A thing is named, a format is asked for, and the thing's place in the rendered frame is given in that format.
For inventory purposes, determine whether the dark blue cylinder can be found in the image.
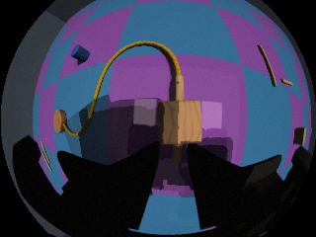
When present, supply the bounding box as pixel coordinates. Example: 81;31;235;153
71;44;90;62

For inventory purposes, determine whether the round brown wooden button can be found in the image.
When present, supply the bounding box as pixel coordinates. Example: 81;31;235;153
54;110;67;133

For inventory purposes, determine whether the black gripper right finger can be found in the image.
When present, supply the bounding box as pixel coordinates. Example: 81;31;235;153
187;143;281;230

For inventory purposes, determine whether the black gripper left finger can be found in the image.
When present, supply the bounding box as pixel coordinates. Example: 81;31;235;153
56;141;159;230

